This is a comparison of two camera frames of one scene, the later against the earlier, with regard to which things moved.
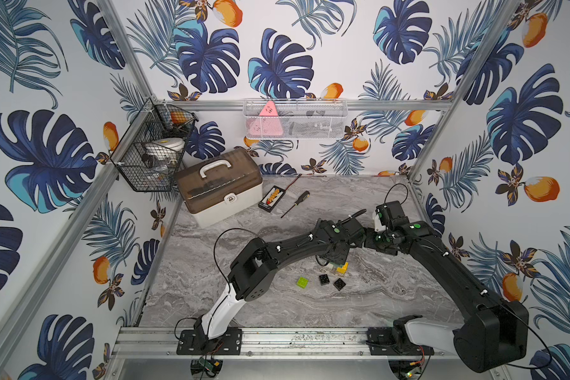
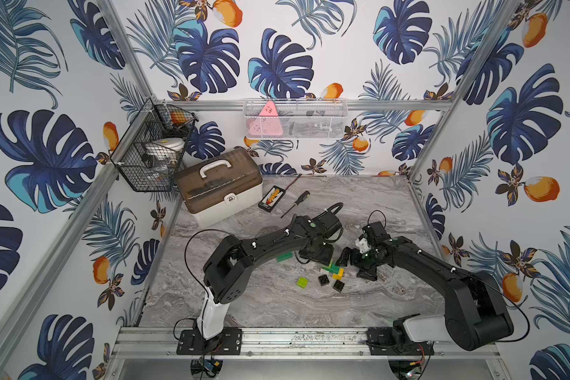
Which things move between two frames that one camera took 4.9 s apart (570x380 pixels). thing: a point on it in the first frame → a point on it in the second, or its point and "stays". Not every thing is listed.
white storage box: x=220 y=188 stays
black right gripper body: x=378 y=240 → x=366 y=263
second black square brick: x=339 y=284 stays
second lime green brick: x=302 y=282 stays
